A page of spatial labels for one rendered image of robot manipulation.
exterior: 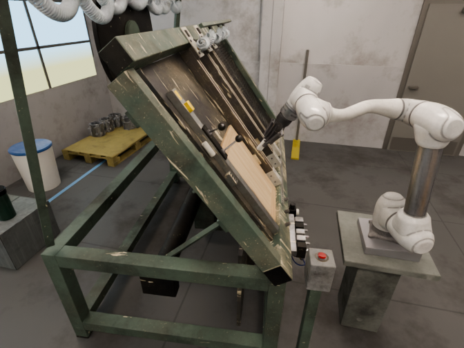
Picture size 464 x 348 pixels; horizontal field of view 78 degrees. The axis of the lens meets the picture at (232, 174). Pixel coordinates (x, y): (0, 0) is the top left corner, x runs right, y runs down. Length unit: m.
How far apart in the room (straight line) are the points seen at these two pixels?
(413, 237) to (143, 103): 1.41
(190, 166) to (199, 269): 0.64
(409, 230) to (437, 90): 3.80
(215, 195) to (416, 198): 0.98
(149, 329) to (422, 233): 1.71
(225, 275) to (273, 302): 0.31
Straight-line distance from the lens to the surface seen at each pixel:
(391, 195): 1.90
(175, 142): 1.18
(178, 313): 2.45
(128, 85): 1.18
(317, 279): 1.57
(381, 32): 5.01
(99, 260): 1.81
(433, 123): 1.46
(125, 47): 1.16
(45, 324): 2.72
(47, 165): 4.19
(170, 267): 1.65
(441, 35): 5.17
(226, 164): 1.46
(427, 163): 1.57
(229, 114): 1.89
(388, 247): 1.94
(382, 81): 5.11
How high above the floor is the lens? 1.99
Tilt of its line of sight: 29 degrees down
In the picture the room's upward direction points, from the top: straight up
